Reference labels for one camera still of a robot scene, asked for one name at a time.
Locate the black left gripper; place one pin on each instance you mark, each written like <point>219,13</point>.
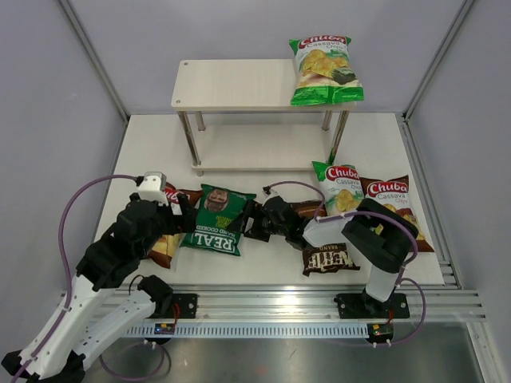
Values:
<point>185,222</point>

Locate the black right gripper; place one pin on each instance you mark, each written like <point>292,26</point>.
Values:
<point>253,209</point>

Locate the green Real chips bag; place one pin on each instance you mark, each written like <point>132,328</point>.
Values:
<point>218,208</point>

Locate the brown Kettle chips bag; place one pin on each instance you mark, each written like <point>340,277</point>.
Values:
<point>327,259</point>

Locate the green Chuba seaweed bag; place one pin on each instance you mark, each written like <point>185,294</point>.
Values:
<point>340,185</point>
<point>324,72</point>

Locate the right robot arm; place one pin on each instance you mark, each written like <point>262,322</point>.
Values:
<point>382,236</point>

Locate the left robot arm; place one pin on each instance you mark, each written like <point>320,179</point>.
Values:
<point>68,345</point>

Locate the white two-tier shelf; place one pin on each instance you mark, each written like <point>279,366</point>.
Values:
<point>236,116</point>

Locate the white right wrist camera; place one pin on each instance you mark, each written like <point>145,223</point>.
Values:
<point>270,193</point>

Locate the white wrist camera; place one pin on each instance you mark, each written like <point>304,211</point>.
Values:
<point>151,186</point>
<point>270,193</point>

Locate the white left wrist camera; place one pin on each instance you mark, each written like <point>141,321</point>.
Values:
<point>151,186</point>

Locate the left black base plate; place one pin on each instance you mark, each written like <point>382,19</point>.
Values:
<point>182,306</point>

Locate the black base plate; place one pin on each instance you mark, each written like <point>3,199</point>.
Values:
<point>362,306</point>
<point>182,306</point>

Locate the white slotted cable duct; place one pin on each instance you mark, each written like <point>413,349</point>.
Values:
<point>260,330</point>

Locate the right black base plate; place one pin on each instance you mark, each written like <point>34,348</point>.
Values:
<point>362,306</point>

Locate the aluminium mounting rail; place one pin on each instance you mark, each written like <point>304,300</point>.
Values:
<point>251,303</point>

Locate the aluminium frame post left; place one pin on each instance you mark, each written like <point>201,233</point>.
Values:
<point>79,30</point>

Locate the aluminium frame post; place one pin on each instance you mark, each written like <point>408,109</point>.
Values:
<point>447,41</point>
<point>79,30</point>

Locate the aluminium frame post right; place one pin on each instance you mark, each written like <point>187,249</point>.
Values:
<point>447,41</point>

